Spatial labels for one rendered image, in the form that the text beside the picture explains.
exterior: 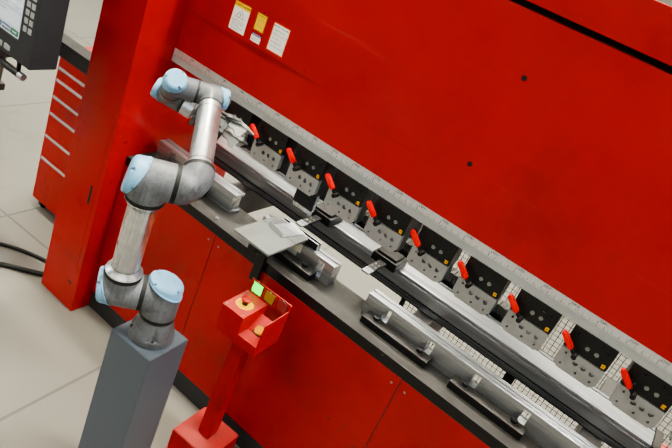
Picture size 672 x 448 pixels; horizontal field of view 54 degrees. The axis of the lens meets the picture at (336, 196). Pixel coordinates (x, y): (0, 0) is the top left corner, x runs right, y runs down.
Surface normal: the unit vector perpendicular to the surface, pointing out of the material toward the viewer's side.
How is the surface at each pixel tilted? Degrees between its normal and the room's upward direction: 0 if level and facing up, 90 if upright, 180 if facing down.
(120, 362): 90
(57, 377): 0
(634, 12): 90
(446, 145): 90
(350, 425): 90
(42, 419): 0
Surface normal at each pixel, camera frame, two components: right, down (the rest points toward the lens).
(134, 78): 0.76, 0.51
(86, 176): -0.54, 0.18
